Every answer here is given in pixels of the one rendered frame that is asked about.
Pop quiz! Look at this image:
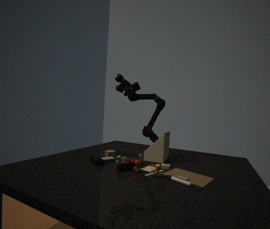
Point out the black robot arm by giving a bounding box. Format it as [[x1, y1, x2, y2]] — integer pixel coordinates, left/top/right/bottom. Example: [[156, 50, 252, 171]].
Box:
[[116, 82, 165, 143]]

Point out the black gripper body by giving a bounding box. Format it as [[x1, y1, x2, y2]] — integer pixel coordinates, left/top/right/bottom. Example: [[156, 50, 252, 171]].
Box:
[[115, 74, 131, 89]]

